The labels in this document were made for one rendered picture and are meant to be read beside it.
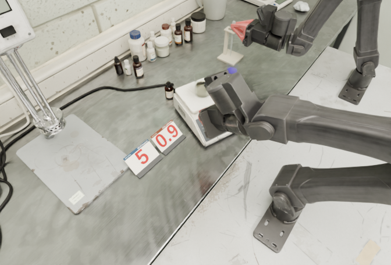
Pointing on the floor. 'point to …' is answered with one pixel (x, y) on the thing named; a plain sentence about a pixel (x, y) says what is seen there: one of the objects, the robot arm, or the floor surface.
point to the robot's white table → (225, 214)
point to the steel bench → (47, 252)
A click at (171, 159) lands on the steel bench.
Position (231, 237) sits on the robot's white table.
